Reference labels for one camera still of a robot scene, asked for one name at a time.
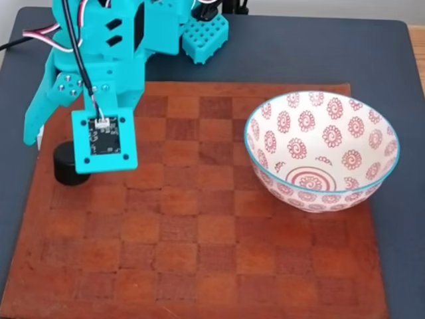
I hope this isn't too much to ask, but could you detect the thin camera cable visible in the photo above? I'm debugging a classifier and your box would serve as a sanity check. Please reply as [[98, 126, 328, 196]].
[[61, 0, 108, 124]]

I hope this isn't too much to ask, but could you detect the brown leather chessboard mat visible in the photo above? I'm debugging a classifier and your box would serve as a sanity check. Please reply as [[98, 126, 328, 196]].
[[0, 81, 390, 319]]

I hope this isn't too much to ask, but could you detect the black cylinder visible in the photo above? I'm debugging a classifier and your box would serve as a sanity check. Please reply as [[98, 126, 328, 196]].
[[53, 141, 92, 186]]

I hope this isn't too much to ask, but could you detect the white bowl red flower pattern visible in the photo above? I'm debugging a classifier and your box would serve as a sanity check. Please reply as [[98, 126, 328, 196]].
[[244, 90, 401, 214]]

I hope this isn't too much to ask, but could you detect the white red servo wire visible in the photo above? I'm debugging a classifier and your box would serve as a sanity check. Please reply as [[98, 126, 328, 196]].
[[22, 23, 84, 53]]

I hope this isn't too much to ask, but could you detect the teal gripper camera mount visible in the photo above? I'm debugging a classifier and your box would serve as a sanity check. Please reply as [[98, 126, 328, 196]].
[[70, 92, 139, 175]]

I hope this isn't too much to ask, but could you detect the thick black cable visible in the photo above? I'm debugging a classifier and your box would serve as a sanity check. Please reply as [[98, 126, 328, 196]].
[[0, 35, 34, 51]]

